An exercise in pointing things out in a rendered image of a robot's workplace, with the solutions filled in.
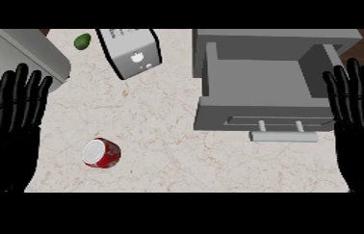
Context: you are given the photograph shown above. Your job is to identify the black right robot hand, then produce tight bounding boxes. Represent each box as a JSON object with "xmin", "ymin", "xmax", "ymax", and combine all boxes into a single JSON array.
[{"xmin": 321, "ymin": 57, "xmax": 364, "ymax": 194}]

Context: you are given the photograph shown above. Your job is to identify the grey cabinet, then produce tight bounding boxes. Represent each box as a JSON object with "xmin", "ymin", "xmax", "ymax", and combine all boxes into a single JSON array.
[{"xmin": 191, "ymin": 29, "xmax": 364, "ymax": 79}]

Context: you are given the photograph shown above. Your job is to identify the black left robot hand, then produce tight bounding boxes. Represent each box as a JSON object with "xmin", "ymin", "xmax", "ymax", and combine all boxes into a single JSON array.
[{"xmin": 0, "ymin": 63, "xmax": 54, "ymax": 194}]

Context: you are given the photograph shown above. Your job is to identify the grey appliance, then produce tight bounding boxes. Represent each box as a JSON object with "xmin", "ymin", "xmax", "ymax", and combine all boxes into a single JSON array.
[{"xmin": 0, "ymin": 29, "xmax": 72, "ymax": 93}]

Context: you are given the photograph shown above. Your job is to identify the grey drawer front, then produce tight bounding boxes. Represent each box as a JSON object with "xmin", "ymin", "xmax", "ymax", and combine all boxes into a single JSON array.
[{"xmin": 191, "ymin": 96, "xmax": 339, "ymax": 132}]

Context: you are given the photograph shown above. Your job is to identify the pale grey drawer handle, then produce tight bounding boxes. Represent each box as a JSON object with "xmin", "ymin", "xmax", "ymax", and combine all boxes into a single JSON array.
[{"xmin": 249, "ymin": 119, "xmax": 320, "ymax": 143}]

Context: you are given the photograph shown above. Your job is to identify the grey open drawer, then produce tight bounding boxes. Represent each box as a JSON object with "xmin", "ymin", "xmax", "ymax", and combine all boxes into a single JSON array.
[{"xmin": 200, "ymin": 41, "xmax": 343, "ymax": 108}]

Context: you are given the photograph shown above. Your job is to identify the green avocado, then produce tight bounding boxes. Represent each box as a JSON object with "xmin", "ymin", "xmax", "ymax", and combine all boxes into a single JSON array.
[{"xmin": 72, "ymin": 33, "xmax": 93, "ymax": 51}]

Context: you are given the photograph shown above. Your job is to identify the red can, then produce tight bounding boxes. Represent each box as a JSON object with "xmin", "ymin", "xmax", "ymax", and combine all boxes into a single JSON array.
[{"xmin": 81, "ymin": 137, "xmax": 122, "ymax": 169}]

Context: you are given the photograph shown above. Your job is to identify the silver toaster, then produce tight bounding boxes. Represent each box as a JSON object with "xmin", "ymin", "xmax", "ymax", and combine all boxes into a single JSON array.
[{"xmin": 96, "ymin": 29, "xmax": 163, "ymax": 81}]

